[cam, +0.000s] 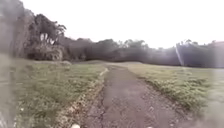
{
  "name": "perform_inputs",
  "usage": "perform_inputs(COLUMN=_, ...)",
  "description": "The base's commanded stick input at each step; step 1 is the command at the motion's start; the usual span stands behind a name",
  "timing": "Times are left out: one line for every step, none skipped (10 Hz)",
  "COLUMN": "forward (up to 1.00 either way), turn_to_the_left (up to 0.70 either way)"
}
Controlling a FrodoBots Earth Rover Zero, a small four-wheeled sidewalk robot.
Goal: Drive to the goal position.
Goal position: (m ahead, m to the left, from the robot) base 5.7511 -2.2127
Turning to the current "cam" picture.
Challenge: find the long row of trees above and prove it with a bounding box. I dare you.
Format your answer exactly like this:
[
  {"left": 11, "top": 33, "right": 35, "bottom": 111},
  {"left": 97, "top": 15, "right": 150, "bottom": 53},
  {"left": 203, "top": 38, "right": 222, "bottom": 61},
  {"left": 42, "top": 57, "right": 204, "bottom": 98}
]
[{"left": 0, "top": 0, "right": 224, "bottom": 69}]

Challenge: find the cracked grey asphalt path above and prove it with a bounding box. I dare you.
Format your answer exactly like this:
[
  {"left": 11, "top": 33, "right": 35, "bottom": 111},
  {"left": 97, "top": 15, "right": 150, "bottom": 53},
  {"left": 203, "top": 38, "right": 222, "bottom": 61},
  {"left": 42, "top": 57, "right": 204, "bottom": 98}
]
[{"left": 56, "top": 64, "right": 201, "bottom": 128}]

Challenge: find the grass field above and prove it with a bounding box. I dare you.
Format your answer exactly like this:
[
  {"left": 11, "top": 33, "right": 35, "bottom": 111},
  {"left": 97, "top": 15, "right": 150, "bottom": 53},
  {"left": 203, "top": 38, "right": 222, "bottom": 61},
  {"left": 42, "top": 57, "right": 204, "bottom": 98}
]
[
  {"left": 106, "top": 60, "right": 224, "bottom": 128},
  {"left": 0, "top": 54, "right": 110, "bottom": 128}
]

